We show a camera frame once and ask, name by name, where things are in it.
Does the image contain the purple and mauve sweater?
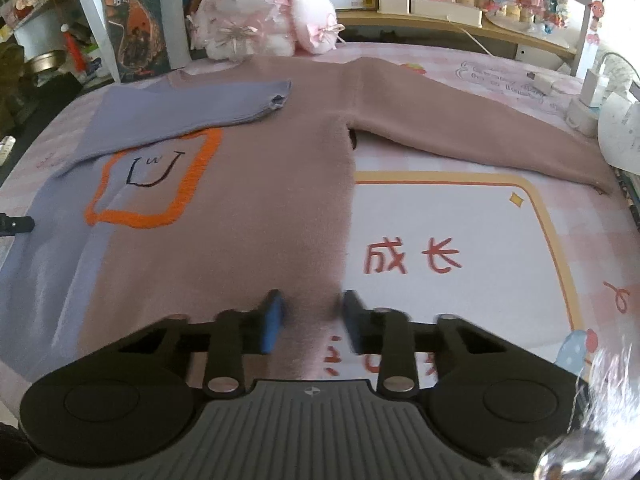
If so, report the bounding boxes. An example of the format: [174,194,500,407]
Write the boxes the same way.
[1,56,617,382]

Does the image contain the metal bowl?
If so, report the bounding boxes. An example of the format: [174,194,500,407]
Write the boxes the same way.
[24,50,66,76]

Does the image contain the red tassel ornament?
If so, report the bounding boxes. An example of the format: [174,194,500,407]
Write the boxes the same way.
[60,24,87,73]

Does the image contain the Harry Potter book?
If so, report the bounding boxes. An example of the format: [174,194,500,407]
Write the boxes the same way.
[104,0,170,82]

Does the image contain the white phone charger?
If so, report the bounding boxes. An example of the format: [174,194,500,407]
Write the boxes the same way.
[565,50,632,137]

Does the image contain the wooden shelf board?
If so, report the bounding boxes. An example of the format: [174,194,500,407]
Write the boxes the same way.
[337,11,576,61]

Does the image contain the white paper sheet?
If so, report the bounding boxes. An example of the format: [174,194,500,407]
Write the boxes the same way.
[598,93,640,174]

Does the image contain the pink white plush bunny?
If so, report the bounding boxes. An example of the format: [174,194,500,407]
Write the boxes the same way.
[188,0,344,61]

